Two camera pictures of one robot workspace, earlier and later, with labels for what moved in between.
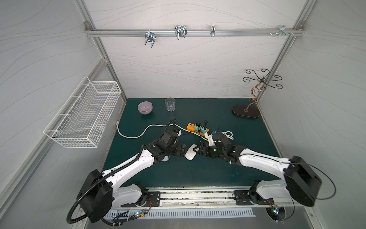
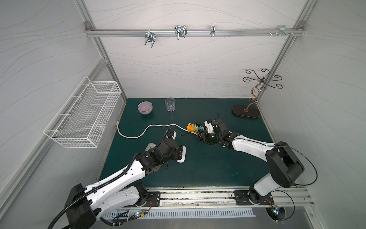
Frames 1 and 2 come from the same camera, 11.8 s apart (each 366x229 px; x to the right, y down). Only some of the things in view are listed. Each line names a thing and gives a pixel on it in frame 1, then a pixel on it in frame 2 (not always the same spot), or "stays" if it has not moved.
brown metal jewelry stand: (252, 111) stays
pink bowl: (145, 107) stays
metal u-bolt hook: (150, 36) stays
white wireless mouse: (190, 153) -> (184, 152)
